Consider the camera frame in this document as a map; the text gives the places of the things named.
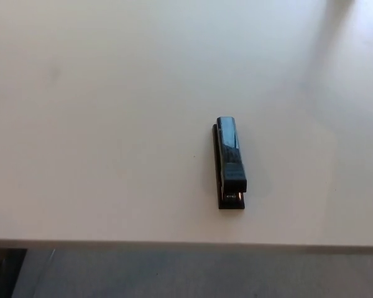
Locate black stapler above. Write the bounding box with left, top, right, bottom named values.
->
left=211, top=115, right=248, bottom=212

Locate dark table leg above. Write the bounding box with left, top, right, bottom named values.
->
left=0, top=248, right=28, bottom=298

